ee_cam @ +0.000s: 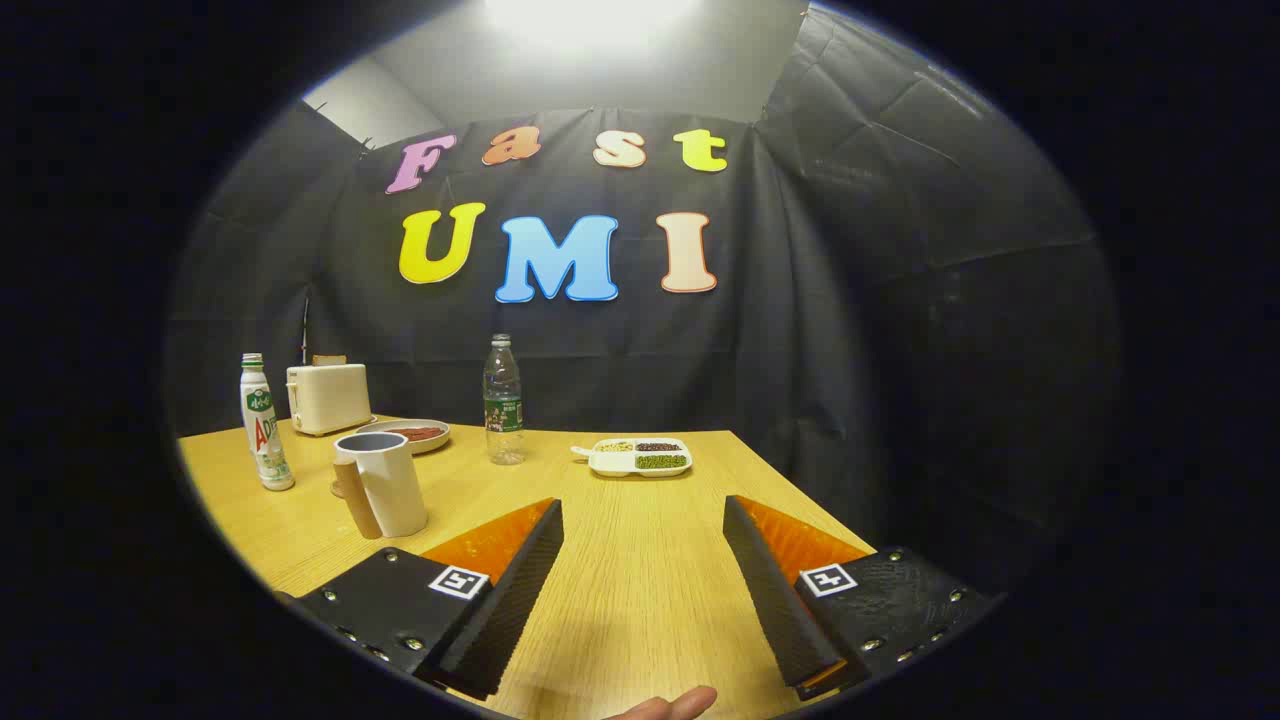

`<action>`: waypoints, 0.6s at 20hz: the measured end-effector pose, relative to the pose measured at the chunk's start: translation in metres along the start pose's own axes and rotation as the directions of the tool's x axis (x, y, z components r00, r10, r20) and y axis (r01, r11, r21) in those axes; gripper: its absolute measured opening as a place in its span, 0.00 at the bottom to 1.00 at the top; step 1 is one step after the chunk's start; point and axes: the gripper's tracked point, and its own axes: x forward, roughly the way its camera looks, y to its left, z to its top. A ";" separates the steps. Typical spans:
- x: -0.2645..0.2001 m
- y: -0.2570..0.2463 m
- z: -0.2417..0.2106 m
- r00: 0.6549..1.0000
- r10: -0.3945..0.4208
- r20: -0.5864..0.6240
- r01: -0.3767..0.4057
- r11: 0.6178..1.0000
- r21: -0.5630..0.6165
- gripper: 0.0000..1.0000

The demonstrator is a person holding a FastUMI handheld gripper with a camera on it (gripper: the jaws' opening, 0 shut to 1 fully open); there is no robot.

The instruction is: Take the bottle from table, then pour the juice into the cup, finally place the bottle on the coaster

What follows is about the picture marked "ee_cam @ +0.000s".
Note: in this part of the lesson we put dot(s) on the white juice bottle green label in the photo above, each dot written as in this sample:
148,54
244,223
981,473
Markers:
266,432

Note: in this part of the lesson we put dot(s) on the wooden table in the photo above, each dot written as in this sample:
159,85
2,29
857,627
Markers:
640,560

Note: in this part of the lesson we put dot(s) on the ceiling light panel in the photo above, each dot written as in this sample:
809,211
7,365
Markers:
590,20

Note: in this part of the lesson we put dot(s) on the round white plate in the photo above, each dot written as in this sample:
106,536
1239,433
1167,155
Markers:
438,445

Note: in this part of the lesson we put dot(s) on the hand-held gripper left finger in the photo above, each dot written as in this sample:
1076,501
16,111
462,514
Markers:
505,600

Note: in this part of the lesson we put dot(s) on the black backdrop cloth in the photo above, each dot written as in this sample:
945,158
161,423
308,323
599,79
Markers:
850,300

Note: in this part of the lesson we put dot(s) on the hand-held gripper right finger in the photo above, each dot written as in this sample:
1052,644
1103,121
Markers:
770,600

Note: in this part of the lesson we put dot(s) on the clear plastic water bottle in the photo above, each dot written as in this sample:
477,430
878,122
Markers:
504,410

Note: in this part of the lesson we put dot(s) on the cream toaster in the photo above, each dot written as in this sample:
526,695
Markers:
328,398

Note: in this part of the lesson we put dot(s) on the white divided dish with beans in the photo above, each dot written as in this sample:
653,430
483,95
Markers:
640,462

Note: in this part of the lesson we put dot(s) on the red meat slice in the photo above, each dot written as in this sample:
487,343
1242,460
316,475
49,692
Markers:
418,434

